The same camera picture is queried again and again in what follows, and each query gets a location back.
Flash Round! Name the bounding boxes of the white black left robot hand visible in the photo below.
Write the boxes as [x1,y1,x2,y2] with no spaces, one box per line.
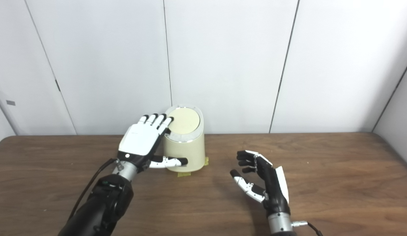
[117,113,188,172]

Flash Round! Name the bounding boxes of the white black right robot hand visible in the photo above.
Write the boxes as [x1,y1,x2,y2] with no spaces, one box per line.
[230,150,291,215]

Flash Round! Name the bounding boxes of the cream-colored lidded bin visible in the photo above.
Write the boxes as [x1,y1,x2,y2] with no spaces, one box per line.
[162,104,206,172]

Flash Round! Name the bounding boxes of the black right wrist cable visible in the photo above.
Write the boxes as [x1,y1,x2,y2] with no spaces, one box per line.
[291,221,323,236]

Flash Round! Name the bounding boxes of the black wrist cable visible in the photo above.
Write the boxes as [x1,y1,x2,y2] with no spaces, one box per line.
[67,158,120,223]
[291,221,323,236]

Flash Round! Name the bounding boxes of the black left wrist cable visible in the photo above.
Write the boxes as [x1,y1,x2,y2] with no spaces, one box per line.
[67,158,120,223]

